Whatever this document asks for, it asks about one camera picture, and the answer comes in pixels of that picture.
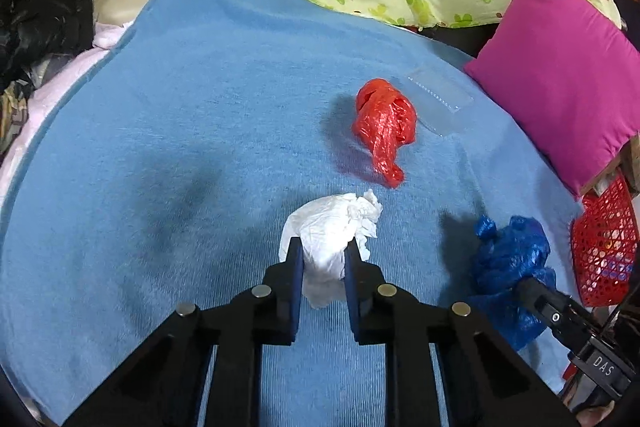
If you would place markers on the pale bed sheet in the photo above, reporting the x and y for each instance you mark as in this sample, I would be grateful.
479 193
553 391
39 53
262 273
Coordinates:
60 77

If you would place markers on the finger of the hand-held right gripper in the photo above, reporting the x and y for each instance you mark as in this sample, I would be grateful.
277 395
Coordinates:
545 304

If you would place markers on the blue plastic bag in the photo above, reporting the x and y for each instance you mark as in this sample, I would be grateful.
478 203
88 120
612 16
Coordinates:
505 252

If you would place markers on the clear zip bag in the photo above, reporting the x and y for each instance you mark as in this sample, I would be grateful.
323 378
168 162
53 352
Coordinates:
440 99

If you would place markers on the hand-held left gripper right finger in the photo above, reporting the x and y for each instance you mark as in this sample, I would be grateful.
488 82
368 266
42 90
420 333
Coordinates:
352 292

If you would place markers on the wooden bench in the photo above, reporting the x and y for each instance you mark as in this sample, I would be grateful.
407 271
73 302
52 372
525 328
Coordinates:
631 167

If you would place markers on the cream cushion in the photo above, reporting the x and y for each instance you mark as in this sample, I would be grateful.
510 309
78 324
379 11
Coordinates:
117 4

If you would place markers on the blue blanket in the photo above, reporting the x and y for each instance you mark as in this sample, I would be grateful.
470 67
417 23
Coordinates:
200 132

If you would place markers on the red plastic bag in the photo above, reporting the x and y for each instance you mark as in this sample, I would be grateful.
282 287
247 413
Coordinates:
382 122

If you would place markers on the red mesh basket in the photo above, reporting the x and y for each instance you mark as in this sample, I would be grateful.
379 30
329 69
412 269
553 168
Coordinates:
605 247

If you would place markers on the magenta pillow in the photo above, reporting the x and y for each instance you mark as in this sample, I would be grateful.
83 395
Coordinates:
560 72

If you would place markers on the grey patterned cloth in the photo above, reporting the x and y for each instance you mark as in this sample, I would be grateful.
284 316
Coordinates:
12 107

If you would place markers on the white tissue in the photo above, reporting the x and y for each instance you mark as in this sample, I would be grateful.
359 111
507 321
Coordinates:
325 232

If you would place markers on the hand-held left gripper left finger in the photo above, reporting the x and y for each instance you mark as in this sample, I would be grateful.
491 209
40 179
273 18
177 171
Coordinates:
295 287

